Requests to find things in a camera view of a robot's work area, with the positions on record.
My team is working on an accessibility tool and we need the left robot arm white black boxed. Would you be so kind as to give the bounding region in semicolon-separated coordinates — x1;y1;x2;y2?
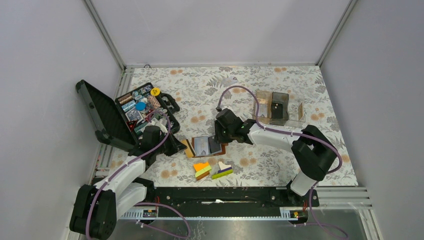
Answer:
69;125;177;240

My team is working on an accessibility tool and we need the orange green brown card stack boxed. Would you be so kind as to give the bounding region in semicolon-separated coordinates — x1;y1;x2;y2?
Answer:
193;162;212;181

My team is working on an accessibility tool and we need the black VIP card stack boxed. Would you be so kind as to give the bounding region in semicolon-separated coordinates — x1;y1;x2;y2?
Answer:
271;101;289;121

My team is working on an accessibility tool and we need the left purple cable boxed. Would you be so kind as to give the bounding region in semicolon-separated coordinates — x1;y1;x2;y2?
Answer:
85;110;192;240

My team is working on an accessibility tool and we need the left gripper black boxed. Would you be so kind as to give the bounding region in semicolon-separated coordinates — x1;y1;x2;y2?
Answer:
153;129;187;157

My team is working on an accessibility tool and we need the gold credit card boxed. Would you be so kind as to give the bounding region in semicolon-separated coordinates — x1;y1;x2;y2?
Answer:
183;139;196;159

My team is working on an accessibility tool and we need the purple cable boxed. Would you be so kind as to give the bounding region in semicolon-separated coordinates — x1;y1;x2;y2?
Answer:
216;85;349;239
85;110;192;240

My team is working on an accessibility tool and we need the silver VIP credit card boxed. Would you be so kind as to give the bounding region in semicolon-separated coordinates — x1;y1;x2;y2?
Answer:
193;136;210;157

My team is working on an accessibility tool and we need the black VIP credit card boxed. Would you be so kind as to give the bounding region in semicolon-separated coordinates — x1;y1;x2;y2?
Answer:
207;135;222;155

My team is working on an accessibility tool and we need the black poker chip case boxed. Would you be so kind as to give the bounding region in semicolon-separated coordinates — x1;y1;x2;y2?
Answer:
75;80;180;156

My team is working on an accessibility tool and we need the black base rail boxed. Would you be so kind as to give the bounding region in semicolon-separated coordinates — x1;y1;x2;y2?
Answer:
121;187;320;220

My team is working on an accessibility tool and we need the white card stack in organizer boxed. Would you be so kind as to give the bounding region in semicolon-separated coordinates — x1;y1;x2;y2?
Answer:
257;103;268;118

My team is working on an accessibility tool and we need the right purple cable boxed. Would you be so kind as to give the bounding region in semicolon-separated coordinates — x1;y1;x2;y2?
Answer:
216;85;349;239

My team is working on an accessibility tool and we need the silver card on mat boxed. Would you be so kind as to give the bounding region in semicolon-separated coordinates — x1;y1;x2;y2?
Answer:
221;77;238;88

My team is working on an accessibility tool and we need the white purple green card stack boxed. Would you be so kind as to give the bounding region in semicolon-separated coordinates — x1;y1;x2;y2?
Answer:
211;161;233;180

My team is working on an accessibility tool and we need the brown leather card holder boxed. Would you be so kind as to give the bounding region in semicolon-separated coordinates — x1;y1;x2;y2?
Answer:
190;135;228;158

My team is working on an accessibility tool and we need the yellow poker chip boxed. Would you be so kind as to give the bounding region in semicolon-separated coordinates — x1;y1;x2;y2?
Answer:
150;87;161;97

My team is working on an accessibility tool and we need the blue poker chip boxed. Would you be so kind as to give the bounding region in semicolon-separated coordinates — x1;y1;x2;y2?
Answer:
135;101;146;111

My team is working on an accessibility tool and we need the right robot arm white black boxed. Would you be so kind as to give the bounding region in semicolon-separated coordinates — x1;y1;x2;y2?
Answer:
214;108;338;206

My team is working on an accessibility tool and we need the floral patterned table mat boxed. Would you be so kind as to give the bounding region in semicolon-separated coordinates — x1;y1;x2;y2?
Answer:
126;66;358;187

